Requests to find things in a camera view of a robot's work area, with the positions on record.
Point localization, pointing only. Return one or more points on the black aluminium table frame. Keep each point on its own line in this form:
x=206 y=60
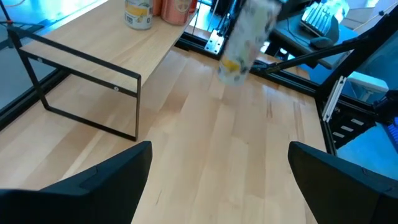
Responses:
x=295 y=84

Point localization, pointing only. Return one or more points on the dark grey computer mouse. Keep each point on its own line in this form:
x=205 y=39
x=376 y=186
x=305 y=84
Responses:
x=321 y=42

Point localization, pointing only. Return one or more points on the wooden shelf black metal frame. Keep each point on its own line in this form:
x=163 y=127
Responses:
x=102 y=40

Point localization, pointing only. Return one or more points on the slim white can multicolour print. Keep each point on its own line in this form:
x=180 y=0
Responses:
x=245 y=40

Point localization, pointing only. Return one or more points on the grey desk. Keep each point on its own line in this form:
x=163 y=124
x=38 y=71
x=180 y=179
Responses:
x=292 y=40

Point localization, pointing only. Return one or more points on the white keyboard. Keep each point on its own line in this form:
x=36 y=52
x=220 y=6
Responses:
x=320 y=17

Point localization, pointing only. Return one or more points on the white metal bracket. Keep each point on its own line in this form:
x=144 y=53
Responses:
x=334 y=99

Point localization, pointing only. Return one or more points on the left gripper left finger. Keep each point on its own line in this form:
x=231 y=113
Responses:
x=77 y=202

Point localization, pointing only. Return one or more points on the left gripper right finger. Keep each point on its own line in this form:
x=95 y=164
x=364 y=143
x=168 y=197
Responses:
x=342 y=199

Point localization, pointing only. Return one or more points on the slim white can yellow print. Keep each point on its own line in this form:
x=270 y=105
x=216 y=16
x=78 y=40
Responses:
x=138 y=15

